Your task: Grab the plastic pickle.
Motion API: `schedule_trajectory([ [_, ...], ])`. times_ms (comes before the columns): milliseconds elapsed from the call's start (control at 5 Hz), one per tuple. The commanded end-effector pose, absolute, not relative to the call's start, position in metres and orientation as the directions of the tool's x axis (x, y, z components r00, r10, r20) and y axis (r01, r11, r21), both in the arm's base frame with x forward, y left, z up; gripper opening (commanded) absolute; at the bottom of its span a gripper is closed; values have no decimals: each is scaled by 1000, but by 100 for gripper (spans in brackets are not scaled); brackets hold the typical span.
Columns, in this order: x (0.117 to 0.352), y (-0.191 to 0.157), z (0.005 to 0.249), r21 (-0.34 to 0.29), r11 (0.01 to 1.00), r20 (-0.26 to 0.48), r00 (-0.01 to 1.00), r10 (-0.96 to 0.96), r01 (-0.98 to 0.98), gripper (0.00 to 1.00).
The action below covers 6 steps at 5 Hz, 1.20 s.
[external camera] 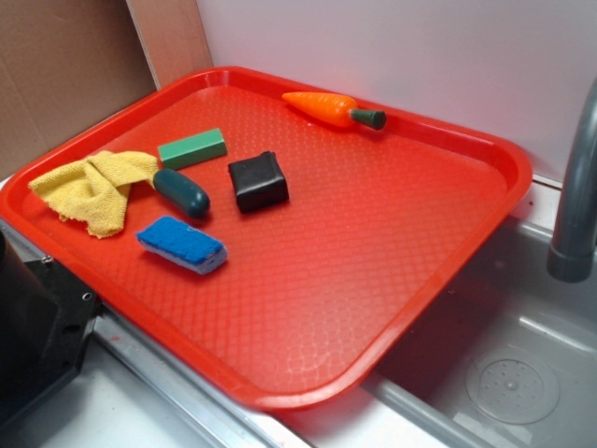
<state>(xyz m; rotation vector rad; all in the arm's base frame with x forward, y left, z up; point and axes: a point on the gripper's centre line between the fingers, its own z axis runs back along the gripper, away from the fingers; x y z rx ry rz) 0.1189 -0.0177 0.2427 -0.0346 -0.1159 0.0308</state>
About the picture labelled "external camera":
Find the yellow cloth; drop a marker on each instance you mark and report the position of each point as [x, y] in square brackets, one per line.
[95, 190]

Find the green rectangular block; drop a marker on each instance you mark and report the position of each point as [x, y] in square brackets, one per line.
[194, 149]

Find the grey faucet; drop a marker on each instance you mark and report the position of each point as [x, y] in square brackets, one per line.
[572, 247]

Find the red plastic tray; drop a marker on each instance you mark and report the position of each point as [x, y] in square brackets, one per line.
[315, 290]

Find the black square block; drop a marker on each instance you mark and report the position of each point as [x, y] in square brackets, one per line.
[258, 182]

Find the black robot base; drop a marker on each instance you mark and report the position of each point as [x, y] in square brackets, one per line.
[47, 316]

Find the dark green plastic pickle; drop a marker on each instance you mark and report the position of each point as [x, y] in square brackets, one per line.
[183, 192]

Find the orange plastic toy carrot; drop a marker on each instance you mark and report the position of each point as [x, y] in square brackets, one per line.
[335, 109]

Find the grey plastic sink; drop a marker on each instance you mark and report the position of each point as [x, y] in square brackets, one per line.
[504, 357]

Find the brown cardboard panel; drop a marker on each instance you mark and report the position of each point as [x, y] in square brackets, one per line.
[67, 65]

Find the blue sponge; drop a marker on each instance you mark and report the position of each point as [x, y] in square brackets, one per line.
[183, 245]

